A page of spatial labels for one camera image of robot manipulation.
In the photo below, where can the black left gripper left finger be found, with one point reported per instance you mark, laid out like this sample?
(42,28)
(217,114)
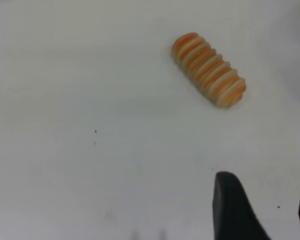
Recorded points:
(230,210)

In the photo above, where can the orange striped bread roll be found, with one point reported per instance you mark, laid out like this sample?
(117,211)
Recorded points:
(208,70)

